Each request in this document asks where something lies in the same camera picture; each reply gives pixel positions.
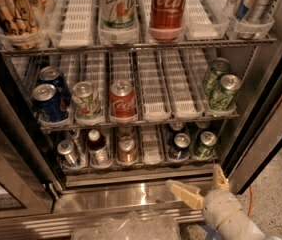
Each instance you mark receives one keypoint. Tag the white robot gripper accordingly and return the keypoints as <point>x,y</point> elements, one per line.
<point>221,206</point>

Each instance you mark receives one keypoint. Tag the green can bottom shelf front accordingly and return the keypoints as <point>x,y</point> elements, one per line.
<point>205,143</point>

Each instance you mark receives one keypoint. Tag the green can shelf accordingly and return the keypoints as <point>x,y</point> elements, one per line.
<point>205,143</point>
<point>198,127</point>
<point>224,94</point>
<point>218,68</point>

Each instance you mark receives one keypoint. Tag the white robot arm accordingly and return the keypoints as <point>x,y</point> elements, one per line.
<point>240,227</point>

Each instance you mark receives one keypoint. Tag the blue can bottom shelf front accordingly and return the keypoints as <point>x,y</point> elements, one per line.
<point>179,147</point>

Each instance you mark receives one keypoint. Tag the green can bottom shelf rear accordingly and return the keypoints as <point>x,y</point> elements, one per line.
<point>198,127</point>

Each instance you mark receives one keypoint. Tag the blue can bottom shelf rear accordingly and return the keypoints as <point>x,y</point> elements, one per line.
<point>173,129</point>

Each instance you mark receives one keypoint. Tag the copper can bottom shelf front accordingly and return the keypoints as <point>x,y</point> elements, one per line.
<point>127,150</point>

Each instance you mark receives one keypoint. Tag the green can middle shelf front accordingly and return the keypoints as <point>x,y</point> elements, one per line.
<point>224,94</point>

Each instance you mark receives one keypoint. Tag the fridge right door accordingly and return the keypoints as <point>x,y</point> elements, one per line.
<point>249,142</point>

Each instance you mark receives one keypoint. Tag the red Coca-Cola can middle shelf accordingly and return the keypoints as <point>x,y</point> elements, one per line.
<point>122,99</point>

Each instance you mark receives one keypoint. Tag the green can middle shelf rear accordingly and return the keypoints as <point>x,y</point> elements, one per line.
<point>218,68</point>

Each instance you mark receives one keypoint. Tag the silver can bottom shelf rear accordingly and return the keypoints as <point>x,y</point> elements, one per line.
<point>77,138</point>

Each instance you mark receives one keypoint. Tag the white 7up can middle shelf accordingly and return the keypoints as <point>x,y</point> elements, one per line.
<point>86,99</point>

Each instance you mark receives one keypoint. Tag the stainless steel fridge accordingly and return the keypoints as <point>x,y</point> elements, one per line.
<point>168,80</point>

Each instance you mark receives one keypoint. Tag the silver can bottom shelf front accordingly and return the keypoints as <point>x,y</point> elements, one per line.
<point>67,150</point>

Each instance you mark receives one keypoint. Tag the blue Pepsi can front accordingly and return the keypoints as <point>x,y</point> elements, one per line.
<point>48,103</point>

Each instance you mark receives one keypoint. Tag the blue pepsi can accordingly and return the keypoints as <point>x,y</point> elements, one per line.
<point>48,103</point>
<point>51,75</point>

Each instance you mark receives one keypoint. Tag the fridge left glass door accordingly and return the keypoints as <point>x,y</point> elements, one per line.
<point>25,174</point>

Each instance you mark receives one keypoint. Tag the Coca-Cola bottle top shelf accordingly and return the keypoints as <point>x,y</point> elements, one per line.
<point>166,19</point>

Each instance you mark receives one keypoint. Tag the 7up bottle top shelf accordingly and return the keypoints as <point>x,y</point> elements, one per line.
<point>118,20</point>

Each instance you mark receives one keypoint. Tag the blue Pepsi can rear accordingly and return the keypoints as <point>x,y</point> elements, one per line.
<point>51,75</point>

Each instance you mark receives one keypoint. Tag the blue tape cross on floor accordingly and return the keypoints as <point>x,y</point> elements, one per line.
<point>210,234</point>

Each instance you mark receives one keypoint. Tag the dark bottle white cap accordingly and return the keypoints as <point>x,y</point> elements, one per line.
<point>96,143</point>

